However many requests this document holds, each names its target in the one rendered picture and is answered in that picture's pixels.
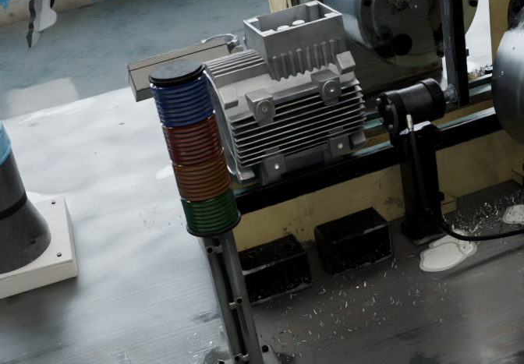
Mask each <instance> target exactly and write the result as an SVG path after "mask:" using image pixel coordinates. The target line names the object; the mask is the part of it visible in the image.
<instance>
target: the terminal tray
mask: <svg viewBox="0 0 524 364"><path fill-rule="evenodd" d="M312 2H314V4H312V5H309V4H310V3H311V2H307V3H304V4H302V5H297V6H293V7H290V8H287V9H283V10H279V11H276V12H271V13H268V14H265V15H262V16H257V17H253V18H251V19H255V20H254V21H250V20H251V19H246V20H243V26H244V30H245V34H246V41H247V45H248V46H249V50H250V49H253V50H256V51H257V53H259V54H260V55H261V57H262V58H263V59H264V62H266V63H267V71H268V74H269V76H270V78H271V80H276V81H278V82H280V81H281V78H283V77H284V78H285V79H286V80H287V79H288V78H289V76H291V75H292V76H294V77H296V76H297V73H299V72H300V73H301V74H303V75H304V74H305V71H306V70H308V71H309V72H312V71H313V69H314V68H316V69H318V70H320V69H321V66H322V65H324V66H325V67H328V66H329V64H330V63H332V64H333V65H336V64H335V57H336V55H338V54H341V53H344V52H347V51H346V45H345V31H344V25H343V19H342V14H341V13H339V12H337V11H335V10H333V9H331V8H329V7H327V6H326V5H324V4H322V3H320V2H318V1H317V0H316V1H312ZM330 13H334V15H331V16H329V15H328V14H330ZM267 31H271V32H270V33H266V32H267Z"/></svg>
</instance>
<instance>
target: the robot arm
mask: <svg viewBox="0 0 524 364"><path fill-rule="evenodd" d="M54 2H55V0H30V1H29V10H30V20H29V23H28V27H29V31H28V34H27V43H28V46H29V48H33V47H34V46H35V45H36V43H37V42H38V41H39V40H40V38H41V35H42V34H43V32H44V30H46V29H48V28H49V27H51V26H53V25H54V24H55V22H56V20H57V14H56V12H55V11H54V10H52V9H51V8H52V6H53V5H54ZM50 242H51V232H50V229H49V227H48V223H47V221H46V220H45V219H44V217H43V216H42V215H41V213H40V212H39V211H38V210H37V208H36V207H35V206H34V205H33V204H32V203H31V201H30V200H29V199H28V197H27V193H26V190H25V187H24V184H23V180H22V178H21V175H20V173H19V169H18V166H17V163H16V159H15V157H14V154H13V151H12V147H11V141H10V137H9V134H8V133H7V131H6V129H5V127H4V125H3V123H2V121H1V120H0V274H5V273H8V272H11V271H14V270H17V269H20V268H21V267H24V266H26V265H27V264H29V263H31V262H33V261H34V260H36V259H37V258H38V257H39V256H40V255H42V254H43V253H44V251H45V250H46V249H47V248H48V246H49V245H50Z"/></svg>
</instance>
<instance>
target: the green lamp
mask: <svg viewBox="0 0 524 364"><path fill-rule="evenodd" d="M179 197H180V200H181V202H182V208H183V212H184V214H185V218H186V223H187V225H188V227H189V229H190V230H191V231H193V232H195V233H199V234H210V233H215V232H219V231H222V230H225V229H226V228H229V227H230V226H232V225H233V224H234V223H235V222H236V221H237V219H238V216H239V215H238V210H237V206H236V201H235V195H234V192H233V189H232V183H231V185H230V186H229V188H228V189H227V190H226V191H224V192H223V193H222V194H221V195H219V196H216V197H214V198H211V199H208V200H199V201H192V200H185V199H183V198H182V197H181V196H179Z"/></svg>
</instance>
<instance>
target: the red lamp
mask: <svg viewBox="0 0 524 364"><path fill-rule="evenodd" d="M160 124H161V123H160ZM161 128H162V132H163V134H164V138H165V142H166V147H167V150H168V155H169V159H170V160H171V161H172V162H174V163H176V164H196V163H200V162H203V161H207V160H209V159H211V158H213V157H214V156H216V155H217V154H218V153H220V151H221V150H222V148H223V144H222V140H221V135H220V131H219V127H218V122H217V118H216V114H215V110H214V111H213V112H212V114H211V115H209V116H208V117H207V118H205V119H204V120H202V121H199V122H196V123H193V124H191V125H184V126H168V125H163V124H161Z"/></svg>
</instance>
